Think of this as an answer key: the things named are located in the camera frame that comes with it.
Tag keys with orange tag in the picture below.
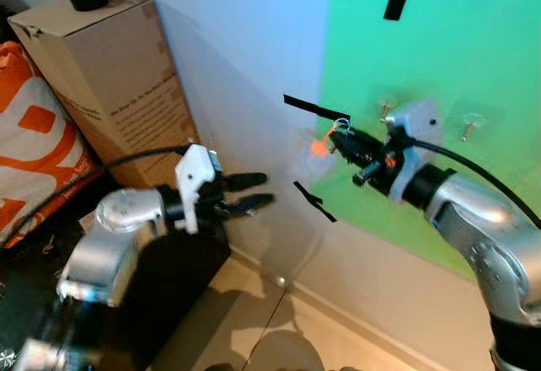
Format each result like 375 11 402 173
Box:
296 116 352 179

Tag green wall sheet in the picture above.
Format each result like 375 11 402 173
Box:
319 0 541 283

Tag black tape roll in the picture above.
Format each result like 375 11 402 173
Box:
68 0 109 13

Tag clear adhesive metal hook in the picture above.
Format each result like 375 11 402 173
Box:
456 109 489 144
376 101 398 127

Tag tall brown cardboard box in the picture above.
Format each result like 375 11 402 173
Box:
7 0 201 190

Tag black glass top table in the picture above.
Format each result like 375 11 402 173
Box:
0 219 233 371

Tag orange and white shopping bag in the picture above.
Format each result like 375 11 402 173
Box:
0 40 104 247

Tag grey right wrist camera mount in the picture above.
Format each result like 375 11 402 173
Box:
383 98 444 200

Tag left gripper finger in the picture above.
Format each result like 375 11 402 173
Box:
227 193 276 219
220 172 268 192

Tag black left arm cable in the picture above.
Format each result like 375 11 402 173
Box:
0 144 194 249

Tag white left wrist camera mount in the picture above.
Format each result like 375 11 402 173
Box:
174 144 223 236

